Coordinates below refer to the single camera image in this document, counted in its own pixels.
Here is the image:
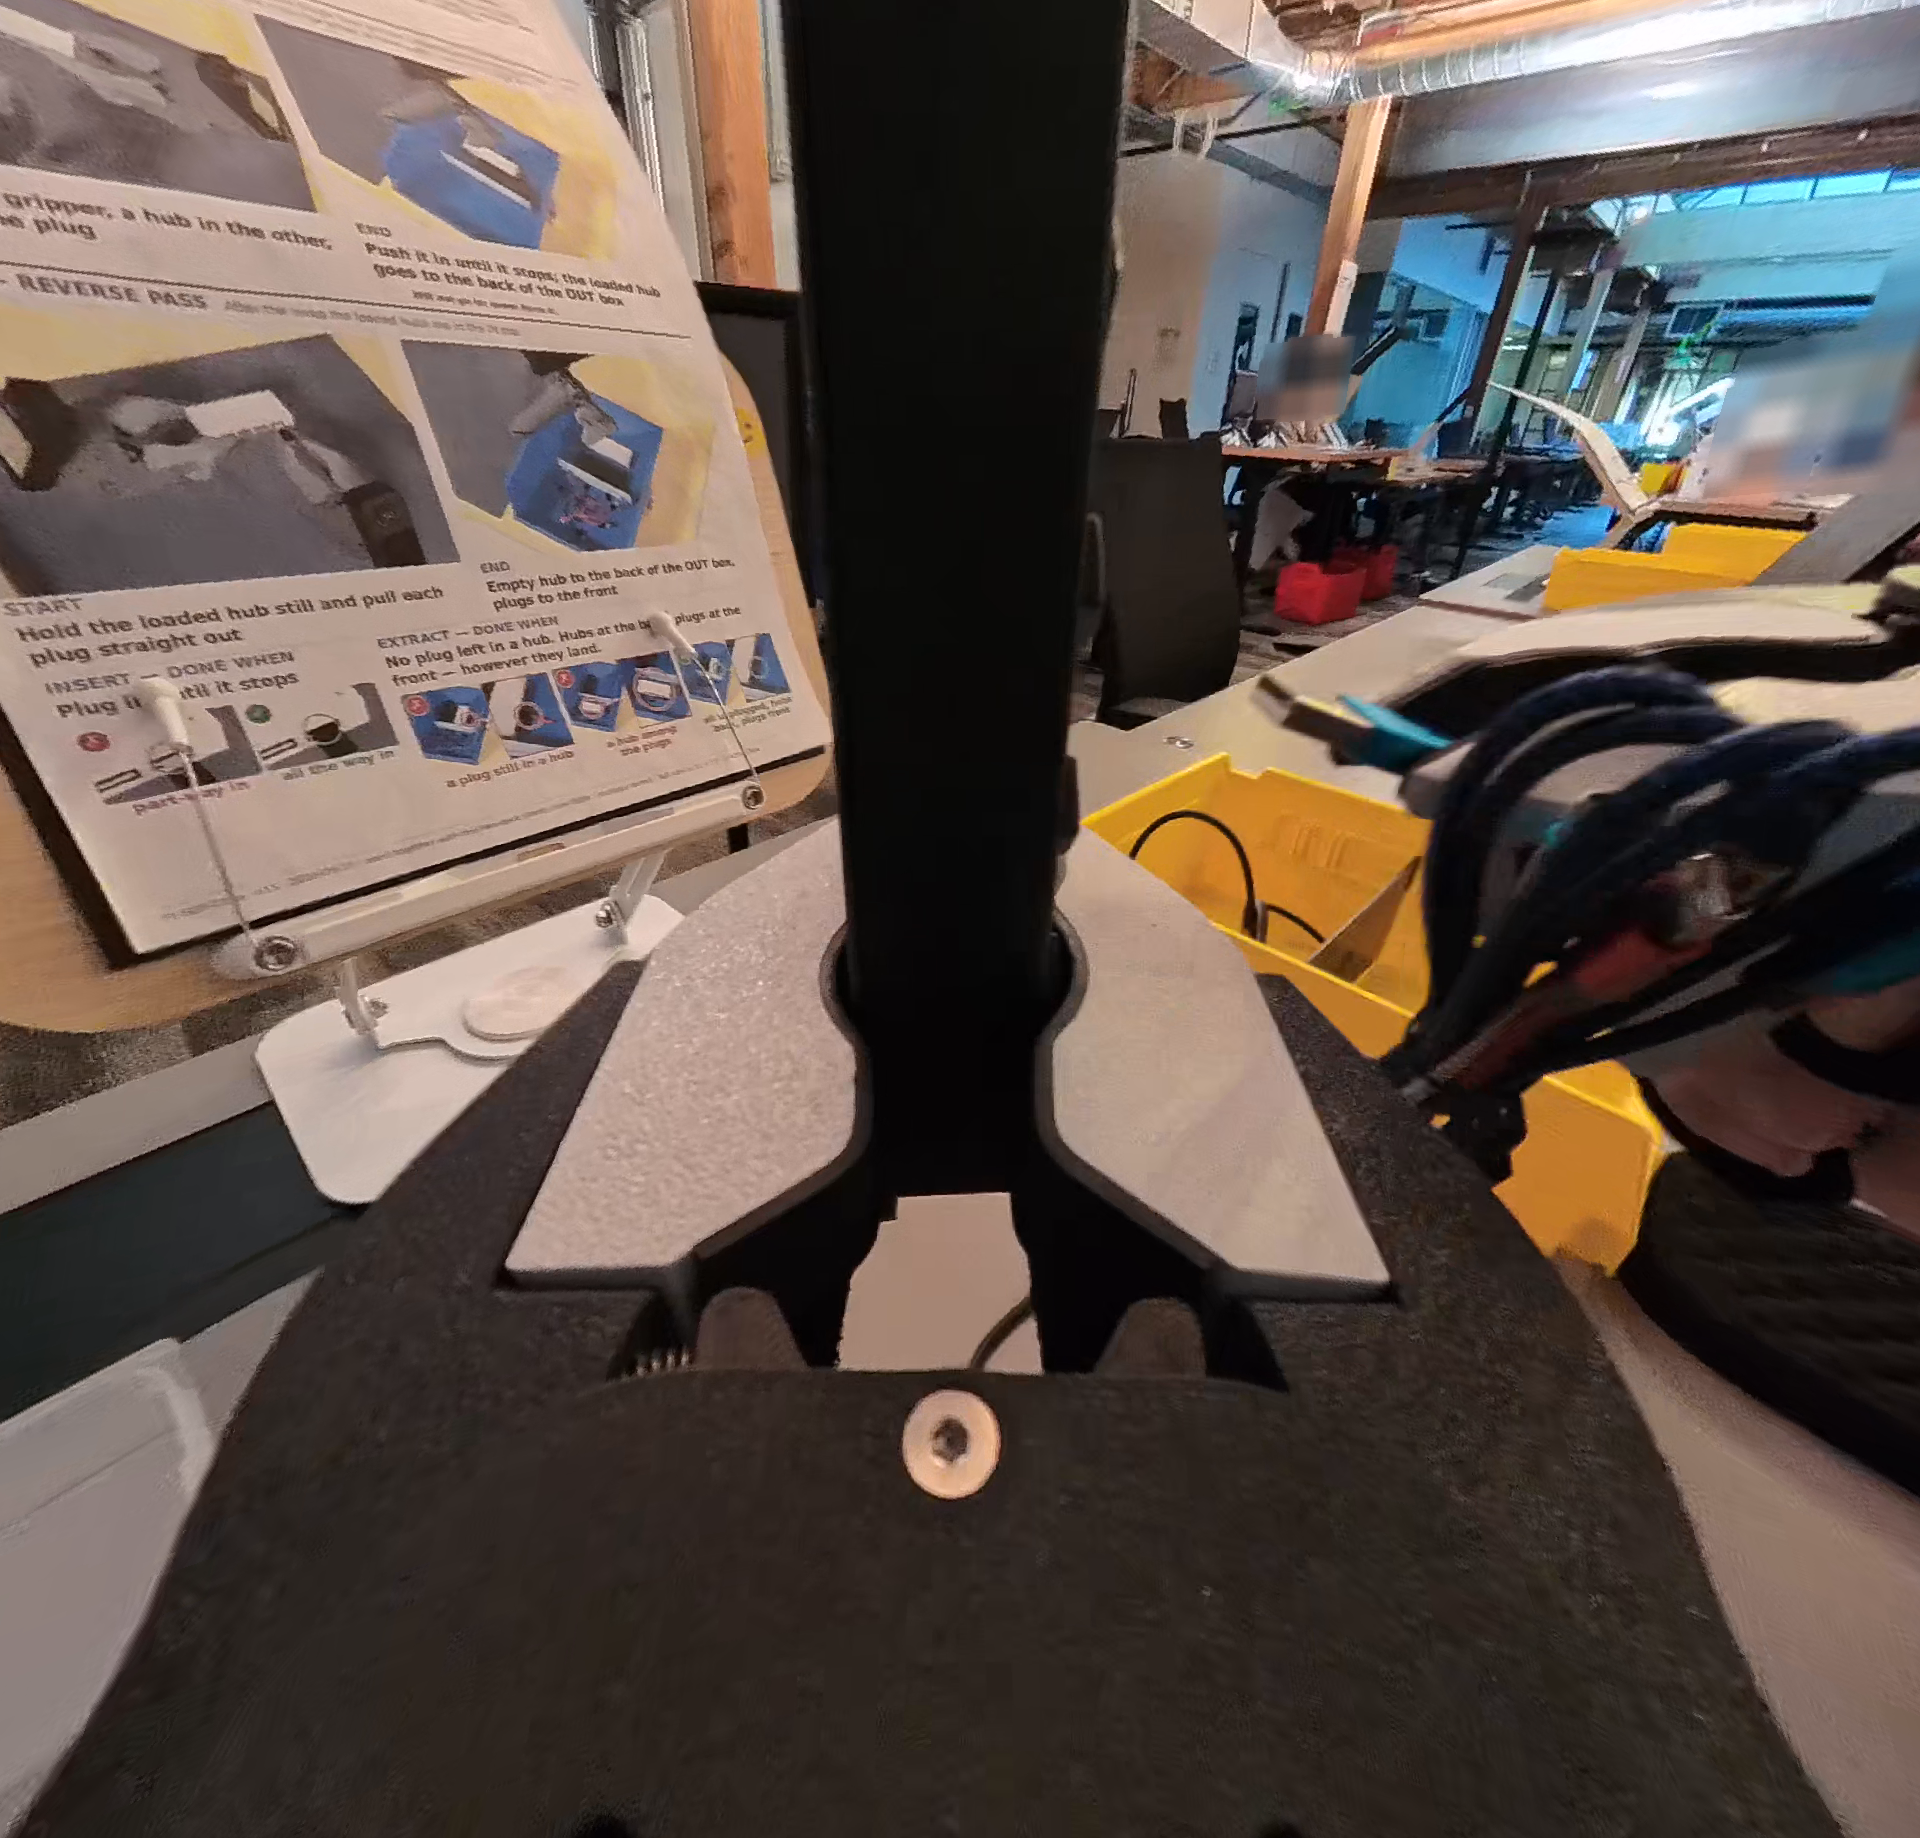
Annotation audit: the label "black framed screen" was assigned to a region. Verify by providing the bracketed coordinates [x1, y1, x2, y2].
[695, 284, 819, 609]

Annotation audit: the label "braided blue red white cables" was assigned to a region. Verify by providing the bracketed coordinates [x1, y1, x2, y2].
[1257, 665, 1920, 1111]

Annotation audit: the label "wooden support post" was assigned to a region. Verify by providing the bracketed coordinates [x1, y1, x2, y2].
[681, 0, 779, 290]
[1302, 99, 1396, 345]

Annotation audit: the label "white rounded board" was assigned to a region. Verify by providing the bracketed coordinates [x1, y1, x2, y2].
[252, 890, 686, 1210]

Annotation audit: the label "black divider plate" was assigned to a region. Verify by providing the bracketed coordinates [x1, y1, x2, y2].
[1313, 856, 1426, 986]

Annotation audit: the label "black USB cable grey plug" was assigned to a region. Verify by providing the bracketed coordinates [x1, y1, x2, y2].
[1127, 811, 1329, 963]

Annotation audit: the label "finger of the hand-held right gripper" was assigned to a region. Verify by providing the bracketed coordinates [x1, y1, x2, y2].
[1387, 584, 1908, 719]
[1413, 670, 1920, 881]

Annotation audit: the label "yellow plastic bin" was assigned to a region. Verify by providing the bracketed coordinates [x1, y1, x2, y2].
[1079, 756, 1675, 1279]

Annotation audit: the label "black mesh wrist rest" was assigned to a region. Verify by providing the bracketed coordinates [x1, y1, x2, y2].
[1620, 1143, 1920, 1496]

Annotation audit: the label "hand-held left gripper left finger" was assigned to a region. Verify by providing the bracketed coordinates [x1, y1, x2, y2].
[502, 815, 875, 1330]

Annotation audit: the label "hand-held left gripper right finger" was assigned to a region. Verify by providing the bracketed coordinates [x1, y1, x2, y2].
[1036, 828, 1395, 1336]

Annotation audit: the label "printed instruction poster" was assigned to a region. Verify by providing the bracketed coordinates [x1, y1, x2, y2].
[0, 0, 837, 963]

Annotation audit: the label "small yellow box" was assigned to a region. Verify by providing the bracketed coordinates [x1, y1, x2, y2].
[1546, 522, 1809, 617]

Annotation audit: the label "person's right hand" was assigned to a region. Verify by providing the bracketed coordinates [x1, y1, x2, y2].
[1637, 975, 1920, 1182]

